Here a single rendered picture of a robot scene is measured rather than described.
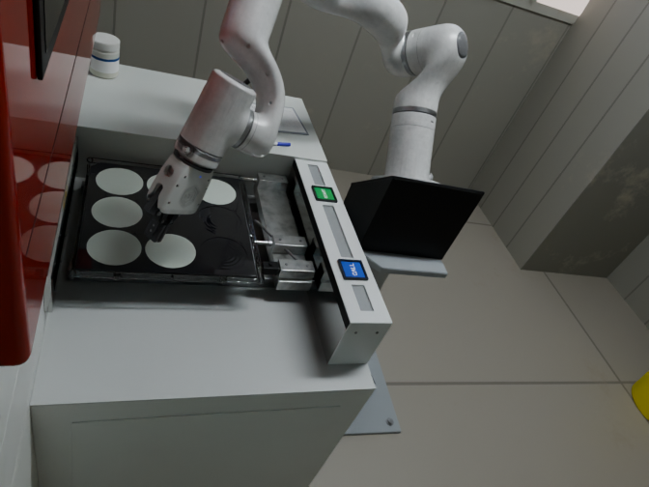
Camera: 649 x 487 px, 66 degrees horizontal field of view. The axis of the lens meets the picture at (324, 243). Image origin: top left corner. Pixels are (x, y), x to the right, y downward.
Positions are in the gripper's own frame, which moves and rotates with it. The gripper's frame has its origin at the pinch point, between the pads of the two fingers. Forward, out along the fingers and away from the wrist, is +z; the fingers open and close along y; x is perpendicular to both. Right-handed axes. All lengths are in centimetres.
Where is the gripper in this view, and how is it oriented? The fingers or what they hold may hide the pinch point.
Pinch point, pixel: (156, 229)
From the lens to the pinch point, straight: 99.5
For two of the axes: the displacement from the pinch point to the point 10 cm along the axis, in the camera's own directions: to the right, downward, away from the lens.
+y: 3.9, -0.3, 9.2
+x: -7.5, -5.8, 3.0
